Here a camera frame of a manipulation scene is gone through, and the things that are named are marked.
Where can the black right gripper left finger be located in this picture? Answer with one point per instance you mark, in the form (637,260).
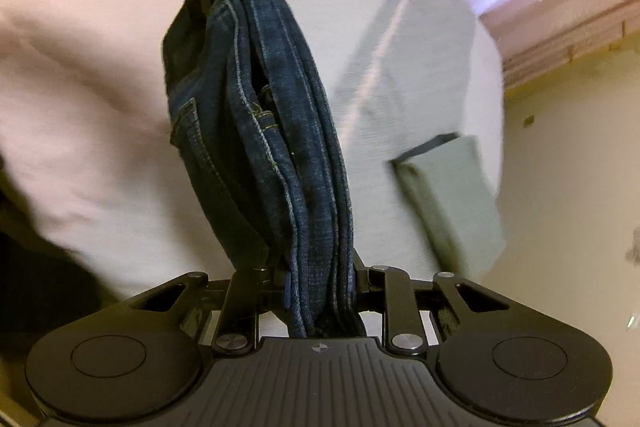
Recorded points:
(272,289)

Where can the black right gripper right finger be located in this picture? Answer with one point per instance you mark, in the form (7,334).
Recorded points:
(361,299)

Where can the dark blue denim jeans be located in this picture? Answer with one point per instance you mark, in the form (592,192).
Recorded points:
(251,121)

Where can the grey folded garment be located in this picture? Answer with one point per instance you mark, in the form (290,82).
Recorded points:
(447,191)

